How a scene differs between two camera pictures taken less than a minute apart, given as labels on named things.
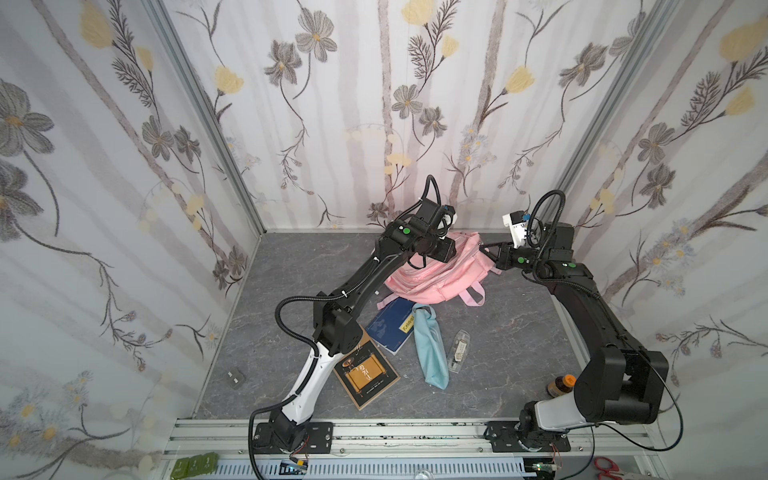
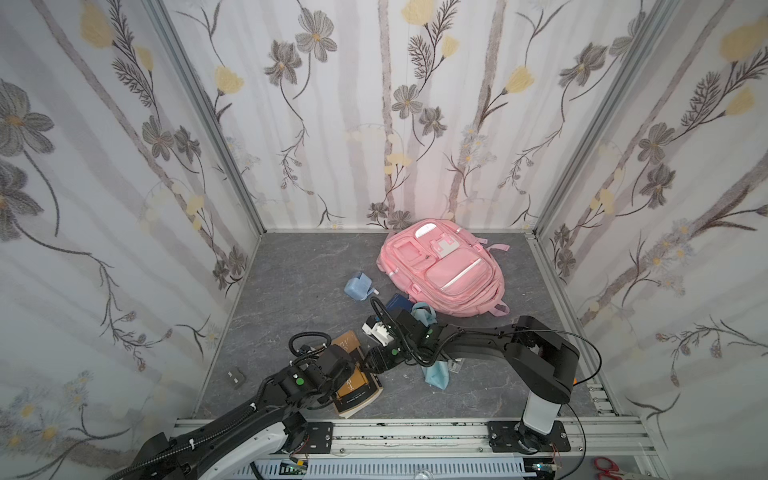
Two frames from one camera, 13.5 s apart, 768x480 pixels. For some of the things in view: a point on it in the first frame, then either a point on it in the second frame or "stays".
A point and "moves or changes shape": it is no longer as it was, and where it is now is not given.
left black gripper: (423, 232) → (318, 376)
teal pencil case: (433, 355) stays
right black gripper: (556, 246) → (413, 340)
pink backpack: (442, 281) moves or changes shape
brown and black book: (366, 373) moves or changes shape
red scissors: (612, 471) stays
